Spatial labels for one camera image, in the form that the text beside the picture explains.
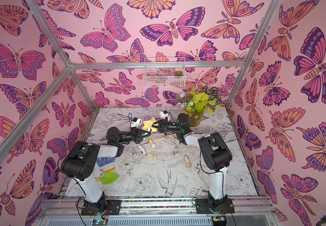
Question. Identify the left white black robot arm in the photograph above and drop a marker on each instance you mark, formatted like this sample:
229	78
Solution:
80	162

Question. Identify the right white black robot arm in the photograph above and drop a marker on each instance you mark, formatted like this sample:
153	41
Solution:
213	151

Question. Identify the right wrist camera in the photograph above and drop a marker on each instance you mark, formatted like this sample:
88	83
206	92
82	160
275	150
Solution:
165	115

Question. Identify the white strap watch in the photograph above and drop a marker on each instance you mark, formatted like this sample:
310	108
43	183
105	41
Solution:
175	152

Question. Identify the yellow cleaning cloth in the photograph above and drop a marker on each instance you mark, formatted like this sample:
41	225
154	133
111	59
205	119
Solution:
148	125

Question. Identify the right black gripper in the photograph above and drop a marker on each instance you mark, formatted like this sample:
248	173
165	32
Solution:
164	126

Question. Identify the white wire basket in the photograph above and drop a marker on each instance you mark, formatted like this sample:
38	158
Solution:
163	72

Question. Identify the green yellow toy shovel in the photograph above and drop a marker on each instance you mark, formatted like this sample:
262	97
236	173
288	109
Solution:
108	176

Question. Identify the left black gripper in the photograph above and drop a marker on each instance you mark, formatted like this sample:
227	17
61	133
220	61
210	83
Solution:
135	136

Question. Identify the potted green leafy plant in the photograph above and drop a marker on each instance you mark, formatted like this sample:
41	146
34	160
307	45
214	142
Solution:
197	102

